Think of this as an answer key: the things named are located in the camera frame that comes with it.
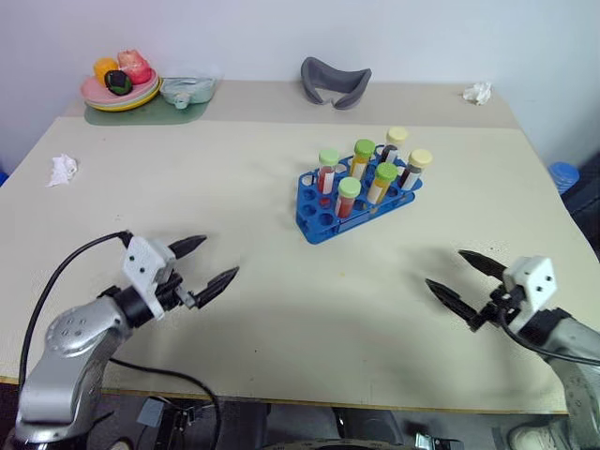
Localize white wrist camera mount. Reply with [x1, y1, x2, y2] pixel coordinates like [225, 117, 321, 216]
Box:
[122, 235, 177, 321]
[502, 255, 560, 332]

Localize orange toy fruit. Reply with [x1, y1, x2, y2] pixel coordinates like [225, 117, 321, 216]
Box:
[93, 56, 121, 81]

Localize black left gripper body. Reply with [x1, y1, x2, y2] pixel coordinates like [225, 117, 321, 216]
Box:
[157, 273, 197, 310]

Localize dark liquid tube yellow cap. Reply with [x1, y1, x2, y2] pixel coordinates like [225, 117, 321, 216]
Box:
[380, 126, 411, 163]

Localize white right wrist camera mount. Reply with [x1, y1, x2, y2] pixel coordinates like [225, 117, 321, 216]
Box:
[502, 255, 560, 332]

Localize green table mat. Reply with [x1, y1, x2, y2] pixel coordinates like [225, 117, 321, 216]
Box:
[83, 78, 219, 128]

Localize black and green toy fruit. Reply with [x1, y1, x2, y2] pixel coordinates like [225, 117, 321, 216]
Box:
[103, 69, 134, 97]

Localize white sneaker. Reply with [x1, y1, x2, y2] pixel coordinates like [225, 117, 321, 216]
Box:
[507, 420, 569, 450]

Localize red liquid tube green cap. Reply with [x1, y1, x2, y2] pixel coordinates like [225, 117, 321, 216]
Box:
[317, 148, 341, 195]
[334, 176, 363, 221]

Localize grey foam face pad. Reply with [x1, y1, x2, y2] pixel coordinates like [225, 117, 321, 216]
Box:
[299, 55, 374, 112]

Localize red toy peach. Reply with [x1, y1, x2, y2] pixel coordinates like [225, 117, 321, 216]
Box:
[116, 48, 153, 86]

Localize yellow plate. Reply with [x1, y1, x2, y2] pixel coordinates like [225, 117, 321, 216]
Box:
[87, 79, 164, 113]

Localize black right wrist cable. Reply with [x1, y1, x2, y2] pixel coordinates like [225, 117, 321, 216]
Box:
[498, 307, 600, 367]

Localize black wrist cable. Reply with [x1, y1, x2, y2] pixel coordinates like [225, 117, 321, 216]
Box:
[18, 230, 133, 386]
[498, 307, 600, 367]

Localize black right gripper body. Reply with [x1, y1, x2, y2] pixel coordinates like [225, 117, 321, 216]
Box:
[470, 285, 528, 332]

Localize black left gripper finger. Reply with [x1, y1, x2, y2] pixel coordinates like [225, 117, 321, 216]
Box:
[191, 265, 242, 309]
[169, 234, 209, 260]

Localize crumpled white tissue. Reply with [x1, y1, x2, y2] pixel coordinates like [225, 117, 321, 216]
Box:
[461, 82, 494, 107]
[44, 153, 80, 189]

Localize blue plastic stool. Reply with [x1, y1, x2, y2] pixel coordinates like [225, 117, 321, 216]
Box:
[547, 160, 583, 196]

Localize blue test tube rack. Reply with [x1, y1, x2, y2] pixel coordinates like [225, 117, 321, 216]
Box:
[295, 152, 418, 246]

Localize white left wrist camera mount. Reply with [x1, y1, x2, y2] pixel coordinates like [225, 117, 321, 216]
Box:
[122, 235, 177, 321]

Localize dark brown furniture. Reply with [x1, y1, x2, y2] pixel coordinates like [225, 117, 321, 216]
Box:
[561, 148, 600, 258]

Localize small grey box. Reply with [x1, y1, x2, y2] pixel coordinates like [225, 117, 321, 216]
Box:
[139, 397, 166, 428]

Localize thin black hanging cable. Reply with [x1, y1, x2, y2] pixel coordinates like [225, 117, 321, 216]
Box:
[108, 356, 223, 449]

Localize pink plate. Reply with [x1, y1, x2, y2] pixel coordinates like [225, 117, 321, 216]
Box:
[80, 73, 158, 102]

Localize brown liquid tube yellow cap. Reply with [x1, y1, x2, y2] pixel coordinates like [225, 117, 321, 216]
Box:
[397, 148, 434, 193]

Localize pale green pouch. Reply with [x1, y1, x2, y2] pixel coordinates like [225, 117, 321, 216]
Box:
[159, 75, 218, 111]

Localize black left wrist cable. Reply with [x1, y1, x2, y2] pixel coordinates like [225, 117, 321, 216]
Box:
[18, 230, 133, 386]

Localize stack of coloured plates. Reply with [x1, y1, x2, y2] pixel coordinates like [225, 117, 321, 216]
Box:
[82, 76, 162, 109]

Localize yellow liquid tube green cap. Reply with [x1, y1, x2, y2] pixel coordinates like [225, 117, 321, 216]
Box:
[366, 161, 399, 206]

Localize orange liquid tube green cap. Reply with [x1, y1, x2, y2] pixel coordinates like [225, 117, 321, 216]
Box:
[349, 138, 377, 182]

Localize silver metal clamp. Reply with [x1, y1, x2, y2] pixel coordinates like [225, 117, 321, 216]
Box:
[413, 432, 464, 450]

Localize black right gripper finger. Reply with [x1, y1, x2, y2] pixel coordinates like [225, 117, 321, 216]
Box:
[457, 248, 510, 282]
[424, 277, 482, 325]

